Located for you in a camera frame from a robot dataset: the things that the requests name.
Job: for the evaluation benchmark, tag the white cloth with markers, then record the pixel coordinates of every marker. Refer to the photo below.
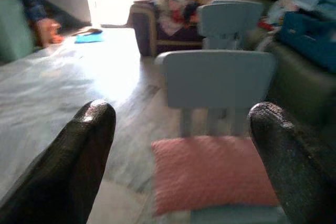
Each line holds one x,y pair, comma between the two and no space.
274,11

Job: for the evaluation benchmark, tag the light blue child chair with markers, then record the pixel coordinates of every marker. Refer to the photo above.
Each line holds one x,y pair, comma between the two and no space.
215,79
228,16

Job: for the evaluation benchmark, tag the colourful clothes pile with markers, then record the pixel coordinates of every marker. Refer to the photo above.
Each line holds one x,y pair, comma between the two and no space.
178,11

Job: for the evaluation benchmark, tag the blue floor mat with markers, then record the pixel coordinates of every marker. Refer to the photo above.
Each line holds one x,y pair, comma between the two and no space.
89,38

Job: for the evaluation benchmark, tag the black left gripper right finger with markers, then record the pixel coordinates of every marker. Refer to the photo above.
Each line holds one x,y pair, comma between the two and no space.
294,171

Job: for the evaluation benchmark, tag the person's bare hand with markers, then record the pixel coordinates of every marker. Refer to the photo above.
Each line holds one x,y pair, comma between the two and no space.
43,30

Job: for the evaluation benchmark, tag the blue suitcase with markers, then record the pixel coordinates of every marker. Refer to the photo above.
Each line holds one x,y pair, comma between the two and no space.
307,37

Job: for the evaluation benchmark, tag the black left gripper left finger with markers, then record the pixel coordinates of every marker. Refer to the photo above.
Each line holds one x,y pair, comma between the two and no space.
65,171

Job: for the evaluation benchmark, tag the pink dotted pillow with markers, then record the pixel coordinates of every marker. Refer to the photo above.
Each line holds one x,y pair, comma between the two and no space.
210,174

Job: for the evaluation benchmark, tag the purple armchair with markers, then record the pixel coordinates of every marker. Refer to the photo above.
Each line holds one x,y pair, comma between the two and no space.
144,30

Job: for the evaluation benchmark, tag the dark green leather sofa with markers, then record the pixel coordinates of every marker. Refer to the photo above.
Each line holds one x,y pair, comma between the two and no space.
296,82

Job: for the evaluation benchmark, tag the brown crumpled cloth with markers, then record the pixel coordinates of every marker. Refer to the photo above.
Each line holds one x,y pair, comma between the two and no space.
88,31

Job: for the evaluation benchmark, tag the green cabinet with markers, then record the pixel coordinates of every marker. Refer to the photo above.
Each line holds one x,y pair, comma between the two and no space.
13,30

